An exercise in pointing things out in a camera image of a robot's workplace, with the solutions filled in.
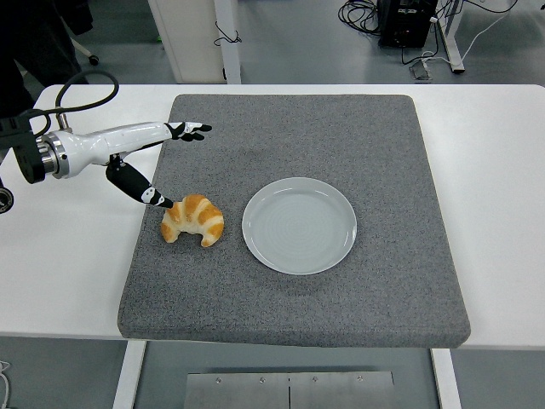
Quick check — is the golden croissant bread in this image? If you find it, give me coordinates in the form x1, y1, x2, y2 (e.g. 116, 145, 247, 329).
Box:
160, 193, 226, 248

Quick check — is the round grey plate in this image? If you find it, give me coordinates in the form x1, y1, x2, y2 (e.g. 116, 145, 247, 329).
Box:
241, 176, 359, 276

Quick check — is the white cabinet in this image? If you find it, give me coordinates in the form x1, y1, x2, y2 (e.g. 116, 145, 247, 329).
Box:
147, 0, 243, 85

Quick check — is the grey fabric mat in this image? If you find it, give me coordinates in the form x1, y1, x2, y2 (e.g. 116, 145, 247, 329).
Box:
117, 94, 473, 349

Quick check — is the thin white cable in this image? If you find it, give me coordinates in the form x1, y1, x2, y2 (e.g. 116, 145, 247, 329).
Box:
0, 360, 12, 405

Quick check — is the grey metal plate with screws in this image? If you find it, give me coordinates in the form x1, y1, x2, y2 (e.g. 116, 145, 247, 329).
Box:
186, 371, 396, 409

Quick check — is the grey floor socket box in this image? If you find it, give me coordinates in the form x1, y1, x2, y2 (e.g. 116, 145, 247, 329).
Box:
408, 59, 434, 81

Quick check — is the office chair caster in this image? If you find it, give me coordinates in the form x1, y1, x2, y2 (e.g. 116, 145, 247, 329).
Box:
71, 37, 100, 66

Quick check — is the black cable bundle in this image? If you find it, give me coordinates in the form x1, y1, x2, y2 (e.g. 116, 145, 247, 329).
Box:
338, 0, 382, 36

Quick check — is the white table leg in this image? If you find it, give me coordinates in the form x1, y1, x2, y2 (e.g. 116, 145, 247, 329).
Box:
112, 340, 148, 409
430, 348, 463, 409

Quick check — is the long white cable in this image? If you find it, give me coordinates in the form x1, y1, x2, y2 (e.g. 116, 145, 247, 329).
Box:
421, 0, 519, 69

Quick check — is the person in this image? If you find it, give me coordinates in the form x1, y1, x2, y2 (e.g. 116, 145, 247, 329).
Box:
0, 0, 95, 119

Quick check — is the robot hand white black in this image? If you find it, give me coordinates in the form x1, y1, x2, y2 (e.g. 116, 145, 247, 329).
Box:
63, 121, 213, 210

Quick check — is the black computer tower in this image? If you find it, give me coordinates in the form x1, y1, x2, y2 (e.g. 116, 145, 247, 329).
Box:
377, 0, 439, 49

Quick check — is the thin black cable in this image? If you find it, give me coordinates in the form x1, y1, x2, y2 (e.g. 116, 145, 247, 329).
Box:
212, 20, 243, 47

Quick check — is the white desk leg with foot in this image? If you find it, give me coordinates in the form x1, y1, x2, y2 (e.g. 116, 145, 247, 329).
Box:
438, 0, 465, 76

